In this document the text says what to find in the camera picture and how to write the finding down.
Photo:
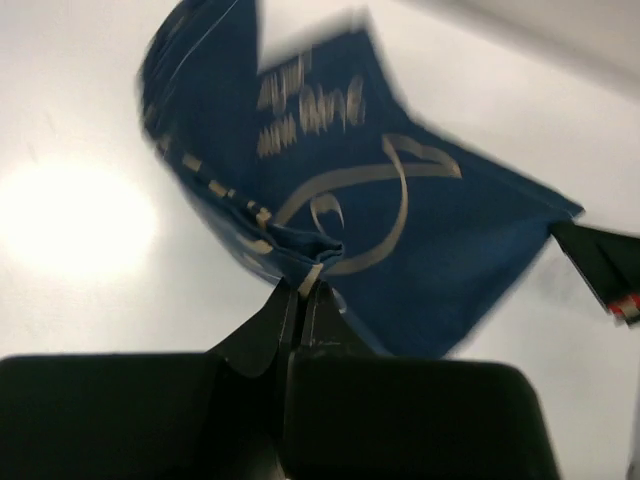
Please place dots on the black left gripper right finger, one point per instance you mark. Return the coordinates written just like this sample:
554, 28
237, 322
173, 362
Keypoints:
351, 414

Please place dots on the blue fish placemat cloth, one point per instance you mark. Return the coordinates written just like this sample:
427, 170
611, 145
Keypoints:
312, 170

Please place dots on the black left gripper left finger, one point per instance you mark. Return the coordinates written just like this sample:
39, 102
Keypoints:
204, 415

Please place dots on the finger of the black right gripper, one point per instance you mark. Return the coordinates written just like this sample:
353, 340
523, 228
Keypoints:
609, 264

